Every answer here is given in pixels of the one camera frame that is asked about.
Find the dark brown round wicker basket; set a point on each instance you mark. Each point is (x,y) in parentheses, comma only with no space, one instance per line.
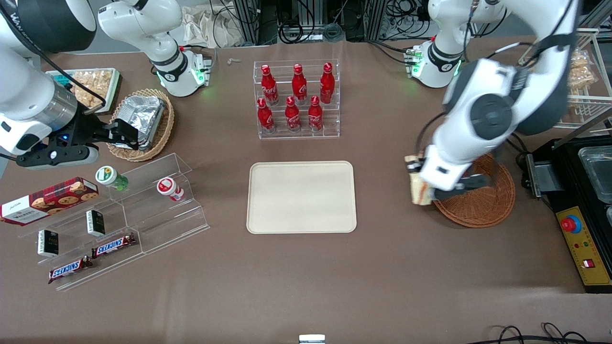
(483,212)

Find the snickers chocolate bar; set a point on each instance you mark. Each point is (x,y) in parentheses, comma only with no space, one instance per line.
(70,269)
(114,245)

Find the small black white box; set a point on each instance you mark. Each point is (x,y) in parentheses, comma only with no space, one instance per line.
(95,223)
(48,243)

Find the clear bag of crackers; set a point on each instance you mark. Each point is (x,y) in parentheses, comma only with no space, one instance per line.
(581,61)
(582,79)

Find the small clear plastic piece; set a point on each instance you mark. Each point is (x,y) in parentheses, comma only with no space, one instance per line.
(234,61)

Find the clear bagged crackers pile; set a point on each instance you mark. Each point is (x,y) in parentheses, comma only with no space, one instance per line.
(91,86)

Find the clear acrylic bottle rack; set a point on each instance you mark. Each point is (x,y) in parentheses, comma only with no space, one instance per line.
(331,130)

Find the black right wrist camera bar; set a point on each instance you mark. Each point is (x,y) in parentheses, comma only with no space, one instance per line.
(52,160)

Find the beige plastic tray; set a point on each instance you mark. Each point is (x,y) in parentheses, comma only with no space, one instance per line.
(301,198)

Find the pale green snack tray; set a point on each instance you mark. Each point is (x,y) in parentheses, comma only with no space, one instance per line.
(116,88)

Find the yellow control panel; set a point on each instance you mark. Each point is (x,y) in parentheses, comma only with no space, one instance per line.
(585,248)

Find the clear plastic container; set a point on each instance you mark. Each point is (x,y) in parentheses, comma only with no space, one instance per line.
(597,167)

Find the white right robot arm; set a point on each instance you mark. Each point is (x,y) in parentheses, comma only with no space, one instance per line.
(143,24)

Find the red tartan cookie box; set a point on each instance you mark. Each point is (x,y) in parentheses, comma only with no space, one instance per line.
(48,200)

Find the red emergency stop button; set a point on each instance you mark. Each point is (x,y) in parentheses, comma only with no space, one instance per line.
(571,224)

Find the aluminium extrusion frame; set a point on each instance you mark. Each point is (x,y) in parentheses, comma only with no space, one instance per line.
(246,21)
(377,19)

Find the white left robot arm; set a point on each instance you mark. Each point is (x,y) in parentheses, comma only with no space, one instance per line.
(483,110)

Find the clear acrylic stepped shelf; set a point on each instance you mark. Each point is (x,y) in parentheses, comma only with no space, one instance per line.
(167,224)

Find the red cola bottle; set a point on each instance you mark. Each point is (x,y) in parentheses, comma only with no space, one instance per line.
(299,86)
(265,117)
(315,115)
(327,86)
(269,88)
(292,117)

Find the red white yogurt bottle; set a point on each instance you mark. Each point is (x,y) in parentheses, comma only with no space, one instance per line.
(167,186)

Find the black left wrist camera bar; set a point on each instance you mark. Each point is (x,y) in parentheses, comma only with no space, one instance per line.
(471,184)

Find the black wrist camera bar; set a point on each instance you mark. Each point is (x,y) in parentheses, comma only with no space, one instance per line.
(471,184)
(52,160)

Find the black appliance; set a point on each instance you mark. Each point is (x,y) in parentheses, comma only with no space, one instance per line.
(569,191)

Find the triangular sandwich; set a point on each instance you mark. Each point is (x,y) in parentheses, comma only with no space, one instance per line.
(423,191)

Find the aluminium foil container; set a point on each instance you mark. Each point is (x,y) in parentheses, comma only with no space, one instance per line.
(143,112)

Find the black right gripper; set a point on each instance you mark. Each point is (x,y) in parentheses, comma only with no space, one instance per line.
(86,129)

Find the green cap drink bottle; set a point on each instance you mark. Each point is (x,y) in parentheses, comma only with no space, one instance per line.
(107,175)

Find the light tan wicker basket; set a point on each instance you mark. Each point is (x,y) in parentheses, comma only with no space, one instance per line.
(165,130)

